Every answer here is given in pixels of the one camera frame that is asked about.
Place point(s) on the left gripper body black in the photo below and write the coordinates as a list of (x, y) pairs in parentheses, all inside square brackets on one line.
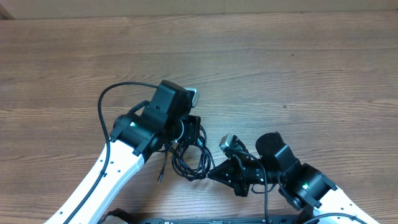
[(189, 124)]

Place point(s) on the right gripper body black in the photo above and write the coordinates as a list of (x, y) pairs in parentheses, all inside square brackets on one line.
[(250, 174)]

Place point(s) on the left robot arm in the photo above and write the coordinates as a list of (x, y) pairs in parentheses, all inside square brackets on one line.
[(147, 128)]

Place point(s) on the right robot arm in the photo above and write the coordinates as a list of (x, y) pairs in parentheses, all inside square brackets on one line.
[(304, 187)]

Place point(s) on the cardboard back panel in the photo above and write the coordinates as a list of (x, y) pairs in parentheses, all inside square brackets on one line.
[(50, 9)]

